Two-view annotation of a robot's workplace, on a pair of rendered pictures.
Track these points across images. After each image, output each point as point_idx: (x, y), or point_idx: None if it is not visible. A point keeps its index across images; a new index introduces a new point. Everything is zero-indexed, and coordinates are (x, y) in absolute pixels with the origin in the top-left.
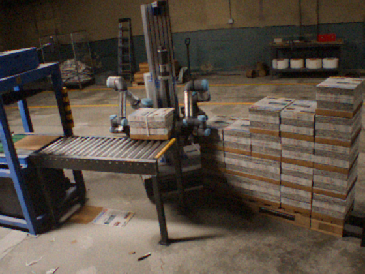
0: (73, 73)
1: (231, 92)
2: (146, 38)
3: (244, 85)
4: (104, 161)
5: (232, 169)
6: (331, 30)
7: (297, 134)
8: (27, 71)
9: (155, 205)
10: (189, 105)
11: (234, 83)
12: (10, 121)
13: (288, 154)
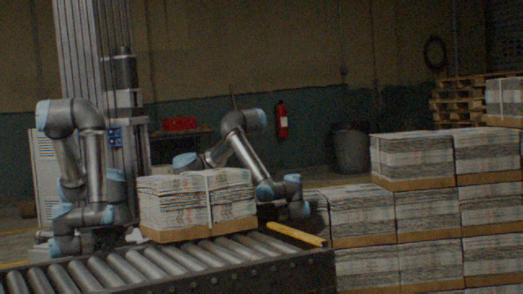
0: None
1: (27, 242)
2: (72, 29)
3: (35, 229)
4: (195, 281)
5: (353, 288)
6: (178, 112)
7: (490, 172)
8: None
9: None
10: (257, 157)
11: (7, 230)
12: None
13: (476, 218)
